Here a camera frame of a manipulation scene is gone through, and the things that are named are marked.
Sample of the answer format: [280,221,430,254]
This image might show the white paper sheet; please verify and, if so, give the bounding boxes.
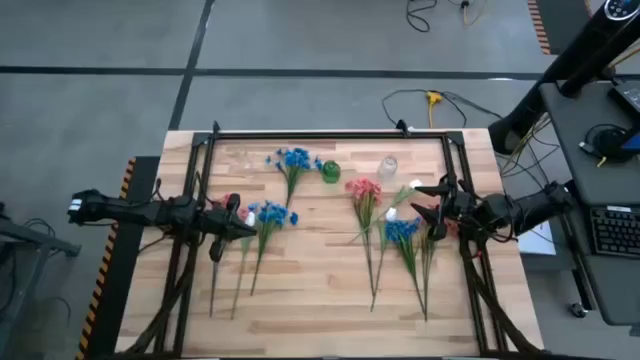
[517,221,557,257]

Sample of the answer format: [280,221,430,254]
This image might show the black tower fan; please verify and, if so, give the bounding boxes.
[487,0,640,156]

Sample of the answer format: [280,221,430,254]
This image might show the green glass vase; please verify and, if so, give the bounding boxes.
[320,159,342,185]

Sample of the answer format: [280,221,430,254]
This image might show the black keyboard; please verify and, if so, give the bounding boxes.
[589,205,640,259]

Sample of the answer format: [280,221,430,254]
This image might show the dark grey desk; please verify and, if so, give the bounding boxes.
[538,79,640,326]

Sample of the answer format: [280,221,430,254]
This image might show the dark laptop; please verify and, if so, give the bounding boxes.
[607,79,640,119]

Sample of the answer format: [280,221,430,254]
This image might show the black cable bundle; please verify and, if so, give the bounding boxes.
[458,239,547,356]
[122,239,201,356]

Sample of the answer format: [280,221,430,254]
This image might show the white artificial tulip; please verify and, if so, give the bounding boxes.
[349,178,424,244]
[230,212,257,320]
[370,207,399,312]

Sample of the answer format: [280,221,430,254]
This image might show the yellow floor cable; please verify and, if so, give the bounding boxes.
[458,0,489,27]

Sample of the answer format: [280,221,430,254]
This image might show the grey metal cart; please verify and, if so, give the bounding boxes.
[0,199,82,360]

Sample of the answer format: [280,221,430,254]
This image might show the black mat striped edge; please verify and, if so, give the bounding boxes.
[527,0,594,56]
[74,155,162,360]

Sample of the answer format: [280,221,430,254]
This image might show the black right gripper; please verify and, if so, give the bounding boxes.
[409,172,484,243]

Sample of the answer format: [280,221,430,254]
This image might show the blue artificial flower bunch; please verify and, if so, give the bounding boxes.
[384,218,430,321]
[265,147,325,209]
[248,200,300,297]

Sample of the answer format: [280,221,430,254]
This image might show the clear tall glass vase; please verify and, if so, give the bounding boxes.
[234,148,257,175]

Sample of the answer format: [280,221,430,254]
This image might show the blue desk item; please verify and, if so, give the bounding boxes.
[619,130,640,152]

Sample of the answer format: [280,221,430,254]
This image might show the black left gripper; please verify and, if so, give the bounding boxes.
[199,193,259,263]

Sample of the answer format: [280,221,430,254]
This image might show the black round device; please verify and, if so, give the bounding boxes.
[592,125,637,164]

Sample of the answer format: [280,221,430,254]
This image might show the yellow power plug cable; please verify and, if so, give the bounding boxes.
[425,90,444,129]

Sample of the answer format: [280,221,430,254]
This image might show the black floor cable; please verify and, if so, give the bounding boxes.
[404,0,439,34]
[381,88,504,130]

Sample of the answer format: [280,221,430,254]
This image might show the black metal table frame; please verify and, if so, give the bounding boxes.
[154,119,509,359]

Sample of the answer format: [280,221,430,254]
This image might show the clear ribbed glass vase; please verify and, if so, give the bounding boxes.
[376,154,400,181]

